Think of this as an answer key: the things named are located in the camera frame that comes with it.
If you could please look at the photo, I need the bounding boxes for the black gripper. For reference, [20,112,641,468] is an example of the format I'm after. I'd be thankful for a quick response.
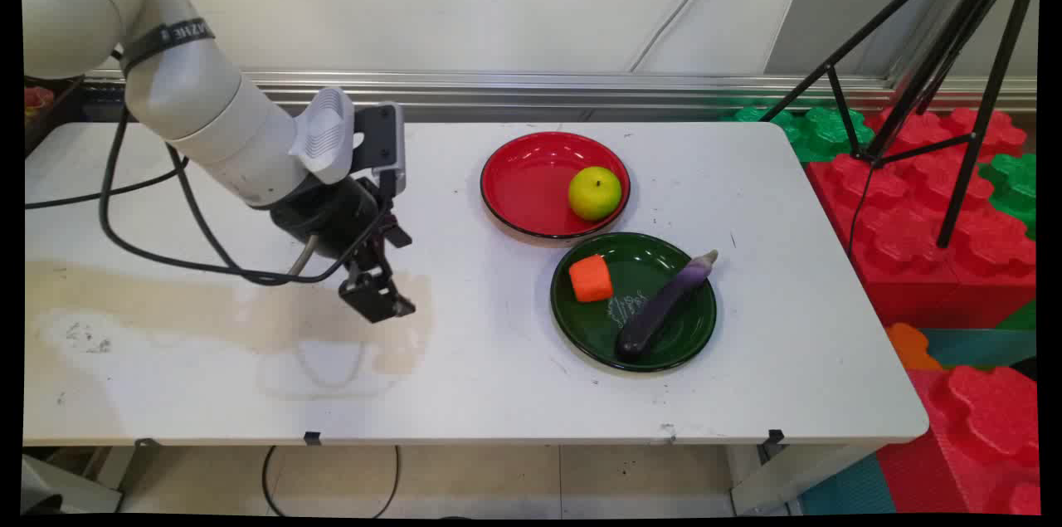
[270,175,417,325]

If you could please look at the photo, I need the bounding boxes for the purple toy eggplant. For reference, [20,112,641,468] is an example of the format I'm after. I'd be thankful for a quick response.
[615,250,720,361]

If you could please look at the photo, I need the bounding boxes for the red plate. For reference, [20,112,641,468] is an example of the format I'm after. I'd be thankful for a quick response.
[479,130,632,248]

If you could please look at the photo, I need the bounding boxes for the orange toy carrot chunk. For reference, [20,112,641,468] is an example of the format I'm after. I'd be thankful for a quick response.
[568,254,616,304]

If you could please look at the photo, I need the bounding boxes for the yellow-green toy apple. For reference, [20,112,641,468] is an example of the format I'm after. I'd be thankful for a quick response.
[568,166,623,222]

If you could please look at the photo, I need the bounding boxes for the dark green plate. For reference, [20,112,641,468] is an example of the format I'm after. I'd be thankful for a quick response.
[549,232,719,373]

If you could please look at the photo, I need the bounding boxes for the dark wicker basket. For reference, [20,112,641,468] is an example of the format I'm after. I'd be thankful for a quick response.
[23,76,85,156]

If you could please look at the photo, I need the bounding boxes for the green foam block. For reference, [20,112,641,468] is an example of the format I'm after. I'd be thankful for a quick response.
[733,105,877,164]
[977,152,1038,239]

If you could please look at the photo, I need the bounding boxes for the white table leg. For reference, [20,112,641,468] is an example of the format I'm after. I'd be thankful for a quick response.
[728,442,882,516]

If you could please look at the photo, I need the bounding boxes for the teal floor mat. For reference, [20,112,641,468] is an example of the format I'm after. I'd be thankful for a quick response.
[799,452,899,516]

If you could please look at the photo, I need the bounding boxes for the large red foam block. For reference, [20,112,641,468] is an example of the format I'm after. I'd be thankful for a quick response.
[806,106,1038,329]

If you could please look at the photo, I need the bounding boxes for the teal foam mat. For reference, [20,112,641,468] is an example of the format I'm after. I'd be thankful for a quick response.
[919,327,1038,371]

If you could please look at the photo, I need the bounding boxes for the red foam block stack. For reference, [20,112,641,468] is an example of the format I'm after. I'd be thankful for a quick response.
[877,364,1043,516]

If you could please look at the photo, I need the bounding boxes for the black tripod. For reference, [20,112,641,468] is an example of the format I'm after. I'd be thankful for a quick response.
[758,0,1043,251]

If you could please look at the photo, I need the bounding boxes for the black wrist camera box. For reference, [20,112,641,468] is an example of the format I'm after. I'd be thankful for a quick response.
[353,101,407,197]

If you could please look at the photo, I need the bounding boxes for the white ribbed camera mount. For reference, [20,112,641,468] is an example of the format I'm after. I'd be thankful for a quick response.
[288,86,359,185]

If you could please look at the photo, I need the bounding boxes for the black floor cable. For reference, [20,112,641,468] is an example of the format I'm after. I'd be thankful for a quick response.
[261,445,402,519]

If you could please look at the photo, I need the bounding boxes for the aluminium wall rail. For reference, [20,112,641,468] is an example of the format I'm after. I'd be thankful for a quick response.
[81,69,1038,115]

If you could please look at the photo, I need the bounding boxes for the black thin cable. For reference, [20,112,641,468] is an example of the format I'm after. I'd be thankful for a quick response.
[23,144,243,277]

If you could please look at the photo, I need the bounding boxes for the black strap on arm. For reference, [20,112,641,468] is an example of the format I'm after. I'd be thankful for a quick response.
[120,17,217,78]

